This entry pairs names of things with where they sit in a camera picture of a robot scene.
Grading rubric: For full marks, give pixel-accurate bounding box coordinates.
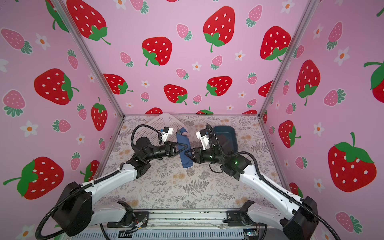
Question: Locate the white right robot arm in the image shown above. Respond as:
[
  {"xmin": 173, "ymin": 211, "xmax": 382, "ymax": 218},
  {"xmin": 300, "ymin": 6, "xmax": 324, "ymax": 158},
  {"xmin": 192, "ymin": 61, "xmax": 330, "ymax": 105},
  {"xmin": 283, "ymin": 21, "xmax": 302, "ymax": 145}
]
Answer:
[{"xmin": 185, "ymin": 148, "xmax": 320, "ymax": 240}]

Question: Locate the teal plastic tray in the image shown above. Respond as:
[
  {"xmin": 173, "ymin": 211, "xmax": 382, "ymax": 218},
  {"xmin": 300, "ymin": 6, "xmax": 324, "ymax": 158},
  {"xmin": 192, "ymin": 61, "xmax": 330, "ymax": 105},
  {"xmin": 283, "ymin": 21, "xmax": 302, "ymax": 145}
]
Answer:
[{"xmin": 213, "ymin": 126, "xmax": 239, "ymax": 155}]

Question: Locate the black corrugated cable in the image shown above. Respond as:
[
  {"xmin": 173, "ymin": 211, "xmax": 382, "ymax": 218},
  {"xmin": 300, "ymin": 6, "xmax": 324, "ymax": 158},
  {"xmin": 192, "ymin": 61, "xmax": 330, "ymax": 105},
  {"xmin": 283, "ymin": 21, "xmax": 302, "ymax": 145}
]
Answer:
[
  {"xmin": 35, "ymin": 123, "xmax": 164, "ymax": 240},
  {"xmin": 205, "ymin": 123, "xmax": 341, "ymax": 240}
]

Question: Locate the dark blue paper napkin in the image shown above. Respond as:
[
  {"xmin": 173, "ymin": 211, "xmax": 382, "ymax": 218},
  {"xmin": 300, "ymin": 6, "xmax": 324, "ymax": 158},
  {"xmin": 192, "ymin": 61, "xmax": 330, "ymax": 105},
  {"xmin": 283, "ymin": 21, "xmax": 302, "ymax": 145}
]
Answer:
[{"xmin": 177, "ymin": 128, "xmax": 193, "ymax": 169}]

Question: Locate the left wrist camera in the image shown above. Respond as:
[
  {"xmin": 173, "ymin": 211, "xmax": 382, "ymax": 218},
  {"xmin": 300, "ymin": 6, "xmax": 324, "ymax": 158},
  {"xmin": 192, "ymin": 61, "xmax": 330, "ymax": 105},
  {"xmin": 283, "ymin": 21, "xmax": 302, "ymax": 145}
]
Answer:
[{"xmin": 158, "ymin": 127, "xmax": 174, "ymax": 145}]

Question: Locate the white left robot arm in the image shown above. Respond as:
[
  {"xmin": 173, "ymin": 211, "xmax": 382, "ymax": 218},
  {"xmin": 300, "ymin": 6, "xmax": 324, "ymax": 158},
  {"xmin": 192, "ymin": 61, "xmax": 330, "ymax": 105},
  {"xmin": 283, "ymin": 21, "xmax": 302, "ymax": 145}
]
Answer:
[{"xmin": 52, "ymin": 137, "xmax": 189, "ymax": 237}]

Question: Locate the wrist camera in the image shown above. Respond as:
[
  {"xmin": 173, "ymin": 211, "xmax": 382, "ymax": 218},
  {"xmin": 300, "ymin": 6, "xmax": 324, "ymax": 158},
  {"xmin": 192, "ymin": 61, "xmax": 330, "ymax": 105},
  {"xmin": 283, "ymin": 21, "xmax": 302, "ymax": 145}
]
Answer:
[
  {"xmin": 158, "ymin": 127, "xmax": 174, "ymax": 145},
  {"xmin": 196, "ymin": 129, "xmax": 210, "ymax": 150}
]

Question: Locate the black corrugated left cable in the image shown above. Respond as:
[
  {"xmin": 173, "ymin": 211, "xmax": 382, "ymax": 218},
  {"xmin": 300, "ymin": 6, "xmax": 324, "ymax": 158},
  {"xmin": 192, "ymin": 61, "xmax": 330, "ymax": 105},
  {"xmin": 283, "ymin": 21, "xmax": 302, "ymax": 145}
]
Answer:
[{"xmin": 35, "ymin": 123, "xmax": 164, "ymax": 240}]

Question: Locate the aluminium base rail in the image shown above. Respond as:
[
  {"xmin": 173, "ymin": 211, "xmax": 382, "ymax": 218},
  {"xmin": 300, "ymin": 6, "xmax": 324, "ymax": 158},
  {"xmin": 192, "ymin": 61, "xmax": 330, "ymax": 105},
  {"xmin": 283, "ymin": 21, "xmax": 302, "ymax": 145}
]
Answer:
[{"xmin": 73, "ymin": 205, "xmax": 296, "ymax": 240}]

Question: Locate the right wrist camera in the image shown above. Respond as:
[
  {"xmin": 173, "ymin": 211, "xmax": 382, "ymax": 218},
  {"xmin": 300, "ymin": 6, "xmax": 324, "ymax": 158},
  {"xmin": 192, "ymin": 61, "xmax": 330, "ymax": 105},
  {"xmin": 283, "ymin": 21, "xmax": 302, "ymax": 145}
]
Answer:
[{"xmin": 196, "ymin": 129, "xmax": 210, "ymax": 150}]

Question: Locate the black corrugated right cable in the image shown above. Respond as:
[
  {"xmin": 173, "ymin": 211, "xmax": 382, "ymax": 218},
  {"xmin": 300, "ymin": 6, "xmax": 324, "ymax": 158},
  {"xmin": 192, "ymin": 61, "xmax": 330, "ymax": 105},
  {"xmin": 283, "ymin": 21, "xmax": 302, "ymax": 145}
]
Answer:
[{"xmin": 205, "ymin": 123, "xmax": 341, "ymax": 240}]

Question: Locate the white perforated plastic basket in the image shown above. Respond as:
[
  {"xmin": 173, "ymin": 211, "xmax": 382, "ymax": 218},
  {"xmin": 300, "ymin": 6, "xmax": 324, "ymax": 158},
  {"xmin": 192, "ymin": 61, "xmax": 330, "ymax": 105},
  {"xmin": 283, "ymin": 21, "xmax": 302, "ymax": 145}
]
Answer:
[{"xmin": 134, "ymin": 113, "xmax": 188, "ymax": 146}]

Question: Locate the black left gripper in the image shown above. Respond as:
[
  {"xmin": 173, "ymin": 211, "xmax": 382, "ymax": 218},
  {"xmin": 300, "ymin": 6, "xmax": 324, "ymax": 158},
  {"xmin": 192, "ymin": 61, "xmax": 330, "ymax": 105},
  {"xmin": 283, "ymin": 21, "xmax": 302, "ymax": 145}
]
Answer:
[{"xmin": 144, "ymin": 143, "xmax": 187, "ymax": 164}]

